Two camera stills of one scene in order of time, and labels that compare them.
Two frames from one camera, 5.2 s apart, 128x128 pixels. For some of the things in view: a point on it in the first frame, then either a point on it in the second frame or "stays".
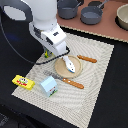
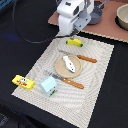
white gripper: [52, 39] -> [74, 15]
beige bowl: [122, 16] stays
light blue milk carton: [49, 86] stays
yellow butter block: [23, 81] stays
